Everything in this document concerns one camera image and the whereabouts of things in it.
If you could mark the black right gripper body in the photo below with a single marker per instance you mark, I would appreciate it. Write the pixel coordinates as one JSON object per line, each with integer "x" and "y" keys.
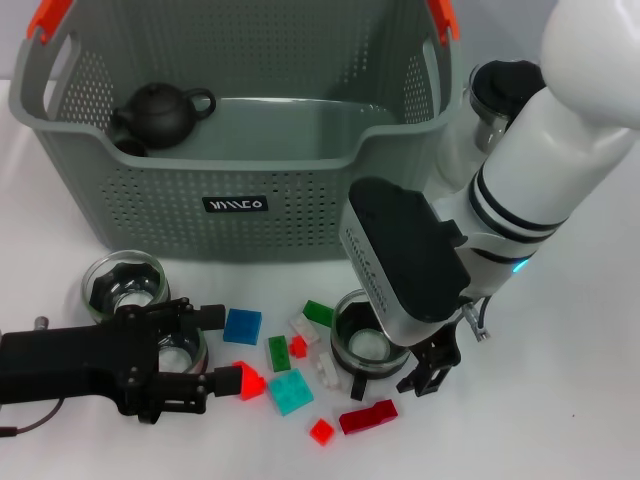
{"x": 442, "y": 350}

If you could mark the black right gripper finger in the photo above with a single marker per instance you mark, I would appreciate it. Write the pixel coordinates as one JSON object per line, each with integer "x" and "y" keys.
{"x": 425, "y": 382}

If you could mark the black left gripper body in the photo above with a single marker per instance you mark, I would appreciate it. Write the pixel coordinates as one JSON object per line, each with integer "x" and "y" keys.
{"x": 75, "y": 362}

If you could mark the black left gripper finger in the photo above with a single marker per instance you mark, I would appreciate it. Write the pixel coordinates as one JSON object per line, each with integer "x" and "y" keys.
{"x": 227, "y": 380}
{"x": 212, "y": 316}

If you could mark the glass jar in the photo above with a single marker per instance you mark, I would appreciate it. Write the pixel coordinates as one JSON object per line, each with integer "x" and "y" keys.
{"x": 182, "y": 350}

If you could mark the glass teacup black sleeve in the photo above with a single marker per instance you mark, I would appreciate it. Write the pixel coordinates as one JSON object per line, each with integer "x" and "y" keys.
{"x": 125, "y": 300}
{"x": 365, "y": 347}

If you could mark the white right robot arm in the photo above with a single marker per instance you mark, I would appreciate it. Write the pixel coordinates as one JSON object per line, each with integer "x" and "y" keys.
{"x": 550, "y": 150}

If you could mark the grey perforated storage bin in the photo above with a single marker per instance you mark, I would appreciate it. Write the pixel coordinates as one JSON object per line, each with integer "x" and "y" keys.
{"x": 250, "y": 210}

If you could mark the orange-red sloped toy brick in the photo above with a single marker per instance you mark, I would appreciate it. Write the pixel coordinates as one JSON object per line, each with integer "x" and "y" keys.
{"x": 253, "y": 386}

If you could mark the blue toy brick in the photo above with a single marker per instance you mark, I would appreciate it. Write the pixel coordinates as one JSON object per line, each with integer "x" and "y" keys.
{"x": 242, "y": 326}

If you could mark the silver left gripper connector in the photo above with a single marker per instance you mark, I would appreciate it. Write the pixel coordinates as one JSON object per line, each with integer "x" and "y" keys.
{"x": 41, "y": 323}

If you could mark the narrow green toy brick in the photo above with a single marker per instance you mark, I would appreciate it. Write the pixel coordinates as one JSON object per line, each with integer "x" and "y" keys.
{"x": 280, "y": 354}

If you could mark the teal toy brick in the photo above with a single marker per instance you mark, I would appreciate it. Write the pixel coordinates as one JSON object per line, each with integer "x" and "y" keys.
{"x": 290, "y": 392}

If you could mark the dark red long brick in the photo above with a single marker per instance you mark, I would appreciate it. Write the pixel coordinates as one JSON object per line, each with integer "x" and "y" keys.
{"x": 367, "y": 417}

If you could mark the tiny red toy brick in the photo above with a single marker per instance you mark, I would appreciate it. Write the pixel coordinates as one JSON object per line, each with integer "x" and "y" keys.
{"x": 299, "y": 346}

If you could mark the translucent white toy brick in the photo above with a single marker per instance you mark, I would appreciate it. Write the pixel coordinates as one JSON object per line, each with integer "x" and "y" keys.
{"x": 326, "y": 371}

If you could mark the wide green toy brick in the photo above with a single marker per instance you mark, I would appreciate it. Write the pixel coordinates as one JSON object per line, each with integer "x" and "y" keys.
{"x": 317, "y": 312}

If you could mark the small orange-red square brick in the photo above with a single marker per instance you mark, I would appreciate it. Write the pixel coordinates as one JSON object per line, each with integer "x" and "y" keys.
{"x": 321, "y": 431}

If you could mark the black clay teapot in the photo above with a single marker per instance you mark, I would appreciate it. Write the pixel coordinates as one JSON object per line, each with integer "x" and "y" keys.
{"x": 160, "y": 117}

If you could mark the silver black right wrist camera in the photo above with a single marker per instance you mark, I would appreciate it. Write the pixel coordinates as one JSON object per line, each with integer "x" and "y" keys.
{"x": 405, "y": 240}

